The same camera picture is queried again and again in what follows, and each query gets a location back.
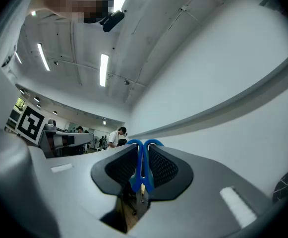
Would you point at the window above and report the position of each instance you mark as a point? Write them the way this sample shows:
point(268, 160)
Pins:
point(19, 104)

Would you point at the person's grey shirt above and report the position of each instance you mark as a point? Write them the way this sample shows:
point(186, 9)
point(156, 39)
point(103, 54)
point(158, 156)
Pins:
point(0, 95)

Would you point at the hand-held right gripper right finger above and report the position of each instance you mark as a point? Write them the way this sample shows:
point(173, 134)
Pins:
point(203, 190)

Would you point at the blue scissors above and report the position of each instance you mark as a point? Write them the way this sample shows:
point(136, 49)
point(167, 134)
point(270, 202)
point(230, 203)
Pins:
point(140, 162)

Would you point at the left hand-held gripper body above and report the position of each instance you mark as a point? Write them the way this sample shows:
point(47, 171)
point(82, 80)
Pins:
point(29, 124)

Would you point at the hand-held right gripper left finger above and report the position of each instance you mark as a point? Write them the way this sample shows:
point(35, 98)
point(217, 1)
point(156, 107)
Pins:
point(72, 187)

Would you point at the standing fan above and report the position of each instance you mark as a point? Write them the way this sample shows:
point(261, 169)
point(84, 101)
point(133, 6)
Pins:
point(95, 140)

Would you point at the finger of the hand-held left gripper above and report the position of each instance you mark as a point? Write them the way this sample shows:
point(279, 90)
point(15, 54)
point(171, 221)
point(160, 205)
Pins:
point(76, 138)

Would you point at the black head camera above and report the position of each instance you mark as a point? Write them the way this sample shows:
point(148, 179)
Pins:
point(112, 20)

